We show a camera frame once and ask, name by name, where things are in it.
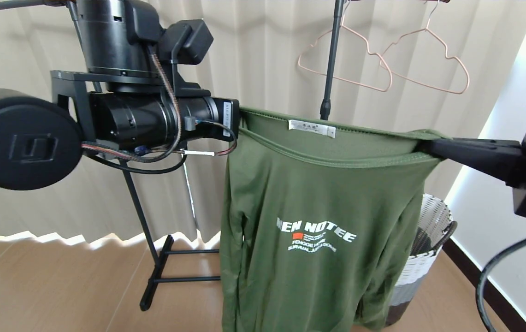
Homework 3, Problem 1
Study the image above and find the green long-sleeved shirt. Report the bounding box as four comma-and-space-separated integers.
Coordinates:
220, 107, 450, 332

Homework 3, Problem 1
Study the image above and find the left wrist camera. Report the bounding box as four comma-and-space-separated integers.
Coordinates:
158, 18, 215, 98

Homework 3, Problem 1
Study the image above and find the black clothes rack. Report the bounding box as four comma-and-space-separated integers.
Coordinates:
0, 0, 347, 312

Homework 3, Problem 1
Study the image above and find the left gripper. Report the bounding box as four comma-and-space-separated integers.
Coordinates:
89, 92, 241, 151

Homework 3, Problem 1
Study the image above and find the white laundry basket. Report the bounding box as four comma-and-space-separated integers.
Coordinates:
384, 194, 458, 328

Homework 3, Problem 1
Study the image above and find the pink clothes hanger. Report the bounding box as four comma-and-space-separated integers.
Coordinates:
297, 8, 393, 92
380, 0, 470, 95

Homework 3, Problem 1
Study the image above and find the beige curtain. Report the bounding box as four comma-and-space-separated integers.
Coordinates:
0, 0, 526, 246

